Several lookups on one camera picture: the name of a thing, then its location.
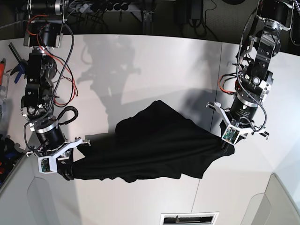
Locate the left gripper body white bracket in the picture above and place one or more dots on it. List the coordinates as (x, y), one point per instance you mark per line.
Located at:
(239, 115)

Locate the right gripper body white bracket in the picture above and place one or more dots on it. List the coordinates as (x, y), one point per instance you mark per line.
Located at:
(51, 140)

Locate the black t-shirt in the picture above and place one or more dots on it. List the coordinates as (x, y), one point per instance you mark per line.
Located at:
(157, 142)

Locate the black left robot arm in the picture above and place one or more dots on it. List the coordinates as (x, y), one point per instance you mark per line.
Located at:
(253, 79)

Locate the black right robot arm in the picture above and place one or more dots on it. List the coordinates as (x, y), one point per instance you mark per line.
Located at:
(46, 20)

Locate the left white chair back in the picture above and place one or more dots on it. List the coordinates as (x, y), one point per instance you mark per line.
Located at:
(41, 202)

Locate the white chair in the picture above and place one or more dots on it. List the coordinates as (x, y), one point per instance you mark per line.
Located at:
(41, 202)
(272, 207)

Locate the grey bin of clamps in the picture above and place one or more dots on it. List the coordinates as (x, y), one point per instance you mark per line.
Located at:
(11, 156)

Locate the clear plastic organizer box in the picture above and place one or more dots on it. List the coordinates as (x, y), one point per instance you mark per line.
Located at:
(3, 95)

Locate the right white chair back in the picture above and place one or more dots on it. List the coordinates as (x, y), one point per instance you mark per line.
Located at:
(272, 207)

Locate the blue orange bar clamp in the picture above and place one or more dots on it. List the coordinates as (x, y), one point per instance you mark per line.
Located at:
(21, 66)

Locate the black power adapter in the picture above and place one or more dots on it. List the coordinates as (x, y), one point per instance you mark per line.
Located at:
(195, 10)

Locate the white power strip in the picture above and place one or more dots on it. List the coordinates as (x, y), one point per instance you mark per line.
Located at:
(79, 8)

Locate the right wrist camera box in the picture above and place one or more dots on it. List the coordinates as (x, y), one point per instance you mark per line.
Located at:
(47, 165)

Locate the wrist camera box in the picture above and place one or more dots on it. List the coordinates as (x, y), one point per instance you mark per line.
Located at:
(47, 165)
(231, 134)

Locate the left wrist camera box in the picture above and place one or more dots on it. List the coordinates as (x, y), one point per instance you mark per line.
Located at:
(231, 134)

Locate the orange handled tool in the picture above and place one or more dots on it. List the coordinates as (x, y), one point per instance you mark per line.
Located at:
(2, 67)

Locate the aluminium frame post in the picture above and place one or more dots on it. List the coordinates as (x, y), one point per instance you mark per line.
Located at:
(146, 18)

